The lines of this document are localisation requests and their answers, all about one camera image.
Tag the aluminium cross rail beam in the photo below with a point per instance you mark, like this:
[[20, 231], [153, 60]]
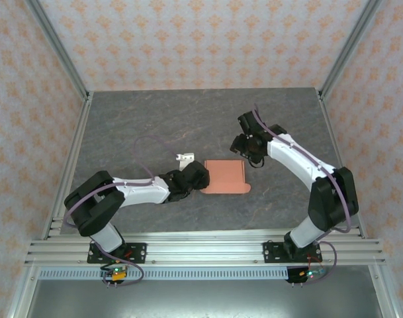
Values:
[[204, 251]]

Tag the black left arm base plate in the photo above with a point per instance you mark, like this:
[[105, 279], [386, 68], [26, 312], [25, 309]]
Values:
[[138, 253]]

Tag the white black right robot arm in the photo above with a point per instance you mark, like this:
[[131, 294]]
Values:
[[303, 232]]

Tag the salmon paper box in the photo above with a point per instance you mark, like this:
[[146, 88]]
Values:
[[226, 175]]

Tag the aluminium table side rail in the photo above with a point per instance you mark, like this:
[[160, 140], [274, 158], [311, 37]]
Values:
[[72, 155], [336, 145]]

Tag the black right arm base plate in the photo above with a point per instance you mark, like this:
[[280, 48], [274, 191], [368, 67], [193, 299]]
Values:
[[274, 253]]

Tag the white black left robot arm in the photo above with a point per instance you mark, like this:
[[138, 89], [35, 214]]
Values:
[[141, 192]]

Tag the aluminium frame post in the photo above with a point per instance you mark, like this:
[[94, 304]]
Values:
[[350, 46], [55, 46]]

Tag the grey metal sheet panel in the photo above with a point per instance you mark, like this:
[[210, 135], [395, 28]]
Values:
[[204, 298]]

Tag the aluminium frame leg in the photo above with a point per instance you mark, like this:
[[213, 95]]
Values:
[[22, 291], [384, 291]]

